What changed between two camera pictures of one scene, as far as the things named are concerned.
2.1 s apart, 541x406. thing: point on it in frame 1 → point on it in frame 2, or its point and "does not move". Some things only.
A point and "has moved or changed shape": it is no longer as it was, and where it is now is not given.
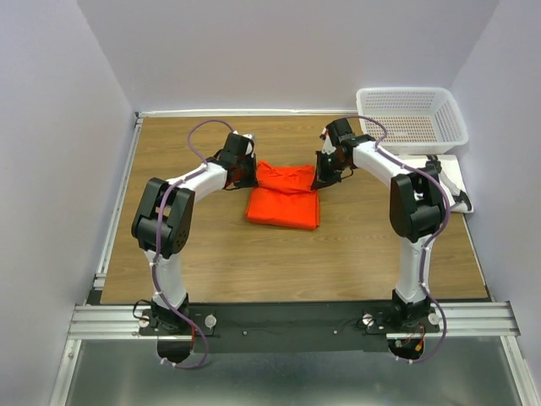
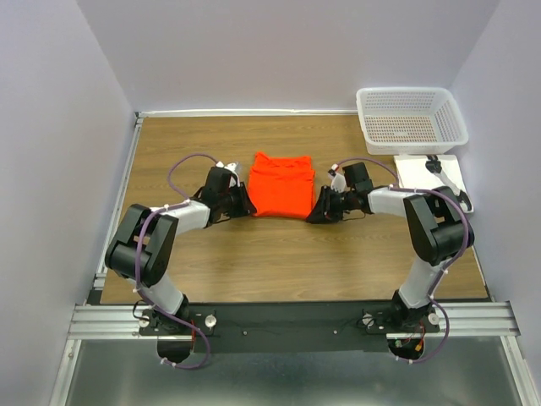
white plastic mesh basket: [418, 120] does not move
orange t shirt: [284, 197] has moved or changed shape
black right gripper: [322, 179] → [323, 211]
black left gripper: [251, 181] → [246, 205]
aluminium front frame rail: [455, 319] does not move
